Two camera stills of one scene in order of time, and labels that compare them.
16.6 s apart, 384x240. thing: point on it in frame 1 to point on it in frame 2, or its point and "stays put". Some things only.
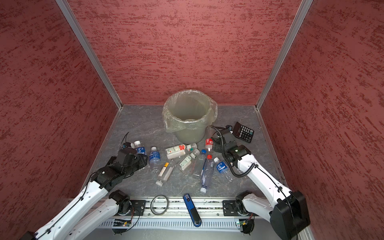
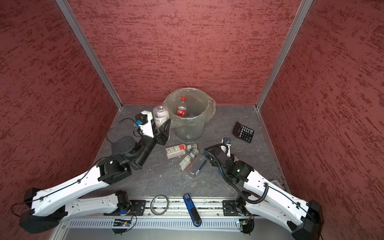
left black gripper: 141,160 to 163,134
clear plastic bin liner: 188,109 stays put
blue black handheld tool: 194,216 stays put
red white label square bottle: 175,151 stays put
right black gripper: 216,145 to 212,163
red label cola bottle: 209,131 to 181,108
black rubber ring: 151,205 stays put
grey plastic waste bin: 189,113 stays put
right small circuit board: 247,225 stays put
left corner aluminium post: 89,47 stays put
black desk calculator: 243,133 stays put
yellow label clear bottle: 167,169 to 161,114
